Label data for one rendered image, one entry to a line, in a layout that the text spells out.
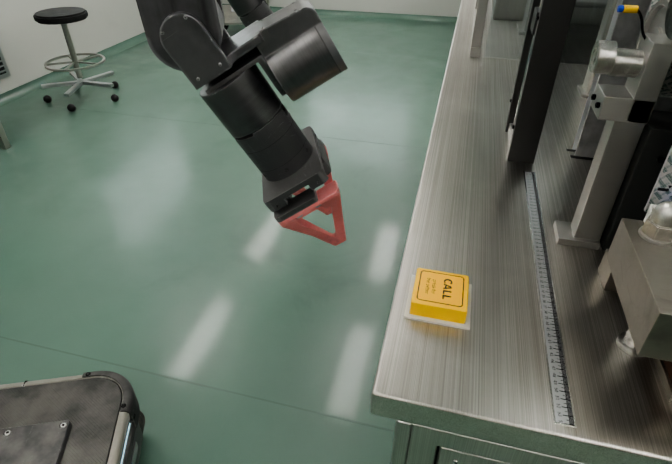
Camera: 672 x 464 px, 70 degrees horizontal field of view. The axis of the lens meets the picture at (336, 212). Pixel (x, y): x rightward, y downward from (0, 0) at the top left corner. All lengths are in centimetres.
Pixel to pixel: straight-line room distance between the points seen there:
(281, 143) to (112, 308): 169
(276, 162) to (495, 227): 46
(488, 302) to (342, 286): 135
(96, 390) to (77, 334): 56
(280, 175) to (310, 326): 140
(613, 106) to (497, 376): 37
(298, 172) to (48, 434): 112
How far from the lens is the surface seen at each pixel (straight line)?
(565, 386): 62
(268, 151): 45
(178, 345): 187
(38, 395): 157
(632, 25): 102
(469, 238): 78
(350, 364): 173
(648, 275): 59
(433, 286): 65
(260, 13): 93
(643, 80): 71
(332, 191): 46
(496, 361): 62
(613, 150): 75
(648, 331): 56
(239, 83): 43
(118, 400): 147
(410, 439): 62
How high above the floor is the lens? 136
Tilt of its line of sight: 34 degrees down
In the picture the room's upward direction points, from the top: straight up
